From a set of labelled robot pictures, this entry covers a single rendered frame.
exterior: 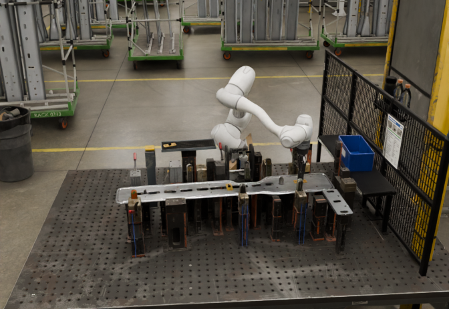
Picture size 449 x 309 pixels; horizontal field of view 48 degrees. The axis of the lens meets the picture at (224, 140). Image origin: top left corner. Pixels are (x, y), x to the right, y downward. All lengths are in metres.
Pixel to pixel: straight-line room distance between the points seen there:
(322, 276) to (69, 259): 1.50
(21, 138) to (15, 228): 1.06
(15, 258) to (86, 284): 1.65
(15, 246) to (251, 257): 2.33
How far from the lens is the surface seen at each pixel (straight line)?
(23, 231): 4.93
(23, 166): 5.73
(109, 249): 3.25
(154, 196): 3.15
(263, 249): 3.18
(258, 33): 10.27
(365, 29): 10.89
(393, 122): 3.28
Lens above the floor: 2.58
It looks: 24 degrees down
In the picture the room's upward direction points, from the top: straight up
